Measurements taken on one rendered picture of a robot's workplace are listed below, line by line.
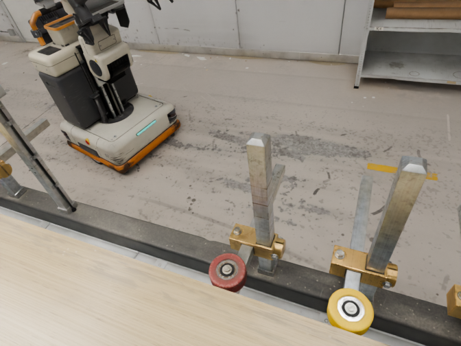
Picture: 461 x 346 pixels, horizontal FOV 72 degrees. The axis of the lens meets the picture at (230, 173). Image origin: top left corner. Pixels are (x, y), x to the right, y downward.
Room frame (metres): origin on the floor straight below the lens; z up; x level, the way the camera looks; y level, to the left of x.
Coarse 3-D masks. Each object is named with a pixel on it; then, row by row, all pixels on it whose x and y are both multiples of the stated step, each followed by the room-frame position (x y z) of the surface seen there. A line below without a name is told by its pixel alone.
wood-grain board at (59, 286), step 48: (0, 240) 0.53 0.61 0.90; (48, 240) 0.51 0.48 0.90; (0, 288) 0.39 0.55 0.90; (48, 288) 0.37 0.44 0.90; (96, 288) 0.35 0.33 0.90; (144, 288) 0.34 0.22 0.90; (192, 288) 0.32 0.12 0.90; (0, 336) 0.28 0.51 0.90; (48, 336) 0.27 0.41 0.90; (96, 336) 0.25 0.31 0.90; (144, 336) 0.24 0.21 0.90; (192, 336) 0.22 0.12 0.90; (240, 336) 0.21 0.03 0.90; (288, 336) 0.20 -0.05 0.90; (336, 336) 0.18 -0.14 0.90
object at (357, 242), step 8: (368, 176) 0.59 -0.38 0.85; (360, 184) 0.57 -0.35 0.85; (368, 184) 0.56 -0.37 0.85; (360, 192) 0.54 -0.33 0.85; (368, 192) 0.53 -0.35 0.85; (360, 200) 0.51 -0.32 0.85; (368, 200) 0.50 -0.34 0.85; (360, 208) 0.49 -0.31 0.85; (368, 208) 0.48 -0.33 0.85; (360, 216) 0.46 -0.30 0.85; (360, 224) 0.44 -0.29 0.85; (352, 232) 0.43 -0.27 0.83; (360, 232) 0.42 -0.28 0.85; (352, 240) 0.40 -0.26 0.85; (360, 240) 0.39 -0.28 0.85; (352, 248) 0.38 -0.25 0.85; (360, 248) 0.38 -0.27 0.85; (352, 272) 0.32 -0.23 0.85; (344, 280) 0.31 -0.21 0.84; (352, 280) 0.30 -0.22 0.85; (352, 288) 0.29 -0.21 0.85
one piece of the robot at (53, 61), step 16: (32, 16) 2.16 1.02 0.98; (48, 48) 2.10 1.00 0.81; (64, 48) 2.04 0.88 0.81; (80, 48) 2.03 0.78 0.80; (32, 64) 2.06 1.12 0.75; (48, 64) 1.92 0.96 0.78; (64, 64) 1.98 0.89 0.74; (80, 64) 2.04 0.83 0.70; (48, 80) 2.00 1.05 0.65; (64, 80) 1.94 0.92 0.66; (80, 80) 2.01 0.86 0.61; (128, 80) 2.26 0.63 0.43; (64, 96) 1.93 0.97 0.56; (80, 96) 1.98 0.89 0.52; (96, 96) 1.97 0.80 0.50; (112, 96) 2.07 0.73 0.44; (128, 96) 2.23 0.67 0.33; (64, 112) 2.01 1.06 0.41; (80, 112) 1.94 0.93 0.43; (96, 112) 2.01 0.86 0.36; (112, 112) 2.05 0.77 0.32
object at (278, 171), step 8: (280, 168) 0.69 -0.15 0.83; (272, 176) 0.66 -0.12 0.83; (280, 176) 0.66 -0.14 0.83; (272, 184) 0.63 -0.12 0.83; (280, 184) 0.65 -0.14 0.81; (272, 192) 0.60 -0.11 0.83; (240, 248) 0.44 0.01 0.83; (248, 248) 0.43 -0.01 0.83; (240, 256) 0.42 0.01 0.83; (248, 256) 0.41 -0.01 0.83; (248, 264) 0.40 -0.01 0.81
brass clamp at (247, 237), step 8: (240, 224) 0.50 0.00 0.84; (232, 232) 0.48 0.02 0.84; (248, 232) 0.47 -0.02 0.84; (232, 240) 0.46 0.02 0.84; (240, 240) 0.45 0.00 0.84; (248, 240) 0.45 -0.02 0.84; (256, 240) 0.45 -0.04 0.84; (272, 240) 0.44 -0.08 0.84; (280, 240) 0.43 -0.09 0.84; (232, 248) 0.46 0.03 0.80; (256, 248) 0.43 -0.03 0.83; (264, 248) 0.42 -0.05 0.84; (272, 248) 0.42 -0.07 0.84; (280, 248) 0.42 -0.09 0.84; (264, 256) 0.42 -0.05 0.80; (272, 256) 0.41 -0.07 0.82; (280, 256) 0.40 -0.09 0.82
